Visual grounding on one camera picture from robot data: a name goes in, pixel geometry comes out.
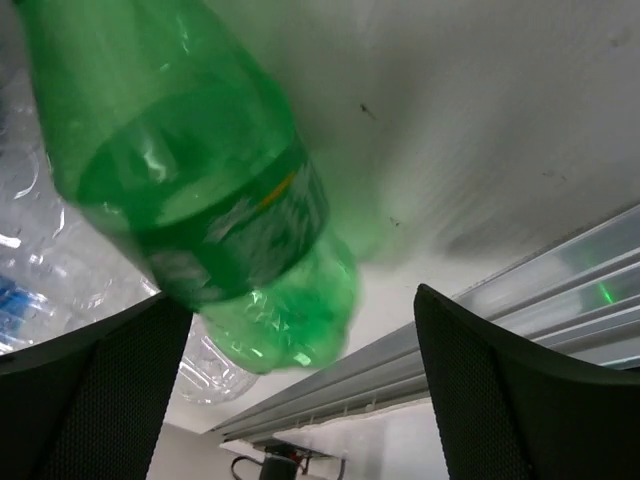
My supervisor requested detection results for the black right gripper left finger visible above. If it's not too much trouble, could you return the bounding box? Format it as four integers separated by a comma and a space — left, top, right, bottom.
1, 294, 193, 479

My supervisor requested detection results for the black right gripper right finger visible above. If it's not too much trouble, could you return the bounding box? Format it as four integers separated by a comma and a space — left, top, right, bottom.
414, 284, 639, 479

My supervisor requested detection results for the clear unlabelled plastic bottle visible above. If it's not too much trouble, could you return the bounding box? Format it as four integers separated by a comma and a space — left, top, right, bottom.
0, 29, 259, 405

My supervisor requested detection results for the green plastic bottle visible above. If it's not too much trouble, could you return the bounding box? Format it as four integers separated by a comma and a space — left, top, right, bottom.
15, 1, 359, 375

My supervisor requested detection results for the aluminium table frame rail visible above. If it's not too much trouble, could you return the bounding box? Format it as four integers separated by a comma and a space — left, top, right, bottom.
215, 208, 639, 442

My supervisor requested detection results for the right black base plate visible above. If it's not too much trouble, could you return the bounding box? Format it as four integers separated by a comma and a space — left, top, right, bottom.
229, 439, 346, 480

